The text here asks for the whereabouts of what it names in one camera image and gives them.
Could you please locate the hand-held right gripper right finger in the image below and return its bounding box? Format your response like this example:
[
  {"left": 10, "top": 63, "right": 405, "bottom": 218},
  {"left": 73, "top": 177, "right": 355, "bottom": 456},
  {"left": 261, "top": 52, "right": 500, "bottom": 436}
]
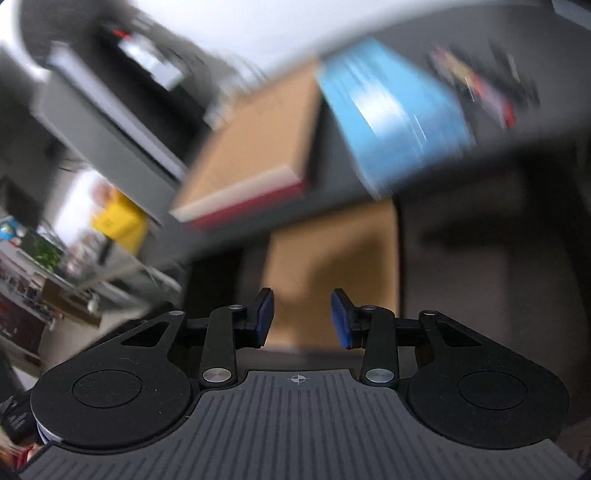
[{"left": 331, "top": 287, "right": 485, "bottom": 388}]

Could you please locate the black power strip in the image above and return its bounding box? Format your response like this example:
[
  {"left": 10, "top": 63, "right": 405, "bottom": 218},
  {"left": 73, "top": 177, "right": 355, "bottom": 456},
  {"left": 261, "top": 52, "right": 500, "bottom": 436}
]
[{"left": 92, "top": 14, "right": 208, "bottom": 125}]

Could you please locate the grey monitor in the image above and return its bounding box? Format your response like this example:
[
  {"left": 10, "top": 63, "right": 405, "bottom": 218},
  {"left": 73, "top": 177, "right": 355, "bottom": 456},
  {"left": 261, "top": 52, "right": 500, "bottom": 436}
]
[{"left": 18, "top": 0, "right": 190, "bottom": 222}]

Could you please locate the dark wooden desk cabinet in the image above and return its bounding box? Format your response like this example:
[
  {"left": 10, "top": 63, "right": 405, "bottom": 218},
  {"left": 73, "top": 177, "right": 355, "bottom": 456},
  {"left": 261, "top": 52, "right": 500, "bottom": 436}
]
[{"left": 143, "top": 0, "right": 591, "bottom": 361}]

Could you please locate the blue envelope pack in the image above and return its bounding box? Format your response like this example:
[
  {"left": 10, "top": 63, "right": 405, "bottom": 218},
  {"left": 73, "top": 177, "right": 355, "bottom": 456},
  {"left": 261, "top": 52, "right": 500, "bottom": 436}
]
[{"left": 318, "top": 37, "right": 476, "bottom": 200}]

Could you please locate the tan pen with red tip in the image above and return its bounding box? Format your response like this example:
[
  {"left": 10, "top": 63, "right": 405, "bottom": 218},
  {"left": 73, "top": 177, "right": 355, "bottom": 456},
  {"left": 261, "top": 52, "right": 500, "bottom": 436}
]
[{"left": 431, "top": 46, "right": 518, "bottom": 129}]

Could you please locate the yellow plastic bin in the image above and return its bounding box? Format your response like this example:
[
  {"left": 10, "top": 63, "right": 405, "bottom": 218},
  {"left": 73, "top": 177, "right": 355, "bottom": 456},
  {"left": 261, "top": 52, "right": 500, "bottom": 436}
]
[{"left": 90, "top": 189, "right": 148, "bottom": 254}]

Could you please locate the white charger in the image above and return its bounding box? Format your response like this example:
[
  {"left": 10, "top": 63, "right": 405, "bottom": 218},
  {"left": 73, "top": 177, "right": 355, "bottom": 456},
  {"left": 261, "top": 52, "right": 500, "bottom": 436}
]
[
  {"left": 139, "top": 53, "right": 174, "bottom": 77},
  {"left": 157, "top": 65, "right": 186, "bottom": 89},
  {"left": 117, "top": 39, "right": 158, "bottom": 61}
]

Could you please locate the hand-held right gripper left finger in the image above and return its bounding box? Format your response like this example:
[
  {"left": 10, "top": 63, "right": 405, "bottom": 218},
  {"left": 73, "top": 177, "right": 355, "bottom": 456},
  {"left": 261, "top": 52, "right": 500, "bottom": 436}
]
[{"left": 104, "top": 287, "right": 276, "bottom": 388}]

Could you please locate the cluttered goods shelf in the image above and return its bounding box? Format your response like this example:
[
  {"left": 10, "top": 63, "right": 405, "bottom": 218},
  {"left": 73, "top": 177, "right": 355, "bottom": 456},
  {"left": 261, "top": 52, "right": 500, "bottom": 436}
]
[{"left": 0, "top": 217, "right": 65, "bottom": 365}]

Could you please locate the long black pen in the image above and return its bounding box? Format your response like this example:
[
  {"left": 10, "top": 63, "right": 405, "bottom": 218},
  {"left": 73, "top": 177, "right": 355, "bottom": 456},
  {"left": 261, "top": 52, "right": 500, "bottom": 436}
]
[{"left": 487, "top": 41, "right": 532, "bottom": 101}]

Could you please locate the dark red notebook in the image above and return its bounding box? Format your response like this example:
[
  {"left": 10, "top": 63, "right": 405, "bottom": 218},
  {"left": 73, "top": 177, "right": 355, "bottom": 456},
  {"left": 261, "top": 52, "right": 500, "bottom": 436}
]
[{"left": 189, "top": 180, "right": 308, "bottom": 232}]

